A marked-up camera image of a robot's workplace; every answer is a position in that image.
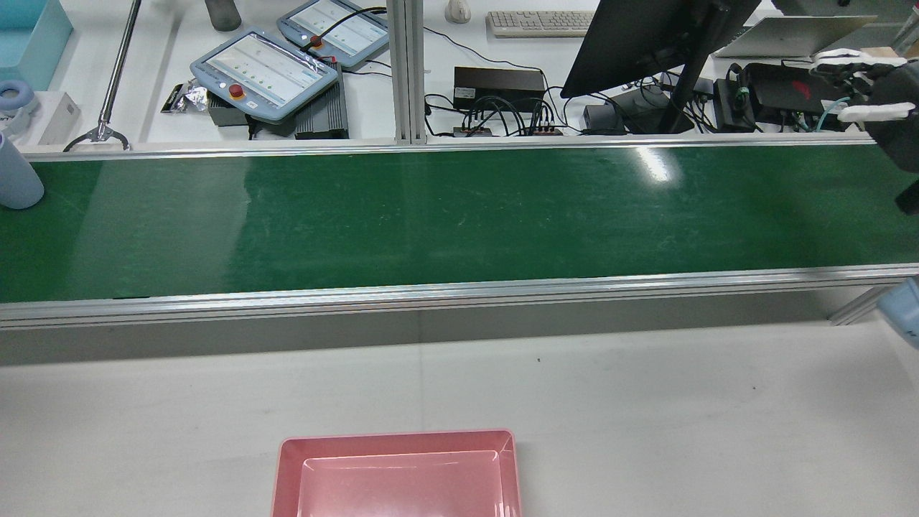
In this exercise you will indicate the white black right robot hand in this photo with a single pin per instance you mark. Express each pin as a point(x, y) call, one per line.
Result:
point(890, 93)

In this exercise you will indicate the light blue plastic cup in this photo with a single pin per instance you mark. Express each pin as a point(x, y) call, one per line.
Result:
point(17, 176)

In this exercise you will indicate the right UR5e robot arm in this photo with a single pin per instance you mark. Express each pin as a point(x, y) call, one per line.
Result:
point(903, 312)

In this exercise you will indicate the black rectangular power box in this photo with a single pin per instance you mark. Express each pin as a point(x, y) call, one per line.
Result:
point(499, 87)

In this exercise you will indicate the pink plastic box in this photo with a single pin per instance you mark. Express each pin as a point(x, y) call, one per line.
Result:
point(402, 481)

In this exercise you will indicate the small white box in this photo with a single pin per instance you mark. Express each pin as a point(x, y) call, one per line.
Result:
point(61, 118)

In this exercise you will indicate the silver laptop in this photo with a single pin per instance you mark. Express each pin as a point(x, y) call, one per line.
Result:
point(790, 36)

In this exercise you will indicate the black power adapter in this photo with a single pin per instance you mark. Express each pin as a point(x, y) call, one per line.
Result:
point(732, 108)

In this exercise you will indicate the black computer monitor with stand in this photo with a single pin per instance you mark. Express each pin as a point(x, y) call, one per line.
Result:
point(646, 36)

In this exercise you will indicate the beige computer keyboard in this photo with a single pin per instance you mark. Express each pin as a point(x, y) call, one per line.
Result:
point(542, 23)

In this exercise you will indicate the white computer mouse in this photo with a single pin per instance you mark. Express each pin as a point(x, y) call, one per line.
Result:
point(457, 11)

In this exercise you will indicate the green conveyor belt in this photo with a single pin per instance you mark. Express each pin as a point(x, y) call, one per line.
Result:
point(431, 215)

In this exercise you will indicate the small grey-blue teach pendant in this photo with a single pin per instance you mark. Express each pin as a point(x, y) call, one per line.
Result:
point(337, 25)

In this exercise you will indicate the black ribbed electronics case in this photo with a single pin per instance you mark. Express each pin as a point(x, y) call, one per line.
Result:
point(327, 115)

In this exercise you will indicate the large grey-blue teach pendant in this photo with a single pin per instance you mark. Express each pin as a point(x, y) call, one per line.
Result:
point(266, 72)

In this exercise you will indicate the dark grey cylinder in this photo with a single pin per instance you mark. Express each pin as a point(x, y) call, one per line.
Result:
point(222, 14)

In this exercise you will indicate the silver foil packet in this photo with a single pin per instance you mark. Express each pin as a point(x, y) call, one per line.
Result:
point(188, 97)

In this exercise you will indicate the metal reacher grabber tool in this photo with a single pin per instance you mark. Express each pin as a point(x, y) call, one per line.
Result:
point(120, 54)

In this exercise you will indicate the light blue storage bin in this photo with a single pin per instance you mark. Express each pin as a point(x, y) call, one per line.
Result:
point(29, 36)

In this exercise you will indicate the blue tape roll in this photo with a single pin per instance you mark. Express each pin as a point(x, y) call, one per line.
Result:
point(14, 97)

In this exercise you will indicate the vertical aluminium profile post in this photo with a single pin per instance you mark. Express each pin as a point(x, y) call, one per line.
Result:
point(406, 72)

